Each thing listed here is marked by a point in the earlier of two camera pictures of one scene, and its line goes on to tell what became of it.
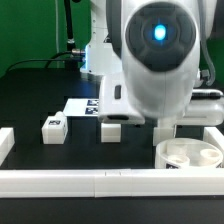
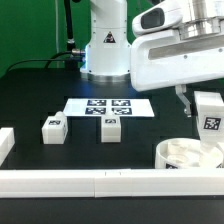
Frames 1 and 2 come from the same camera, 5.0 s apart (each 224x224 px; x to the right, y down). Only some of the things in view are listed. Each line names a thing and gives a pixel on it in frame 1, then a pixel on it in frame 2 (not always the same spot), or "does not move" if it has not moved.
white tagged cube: (110, 132) does not move
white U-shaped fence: (198, 182) does not move
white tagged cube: (162, 134) to (209, 107)
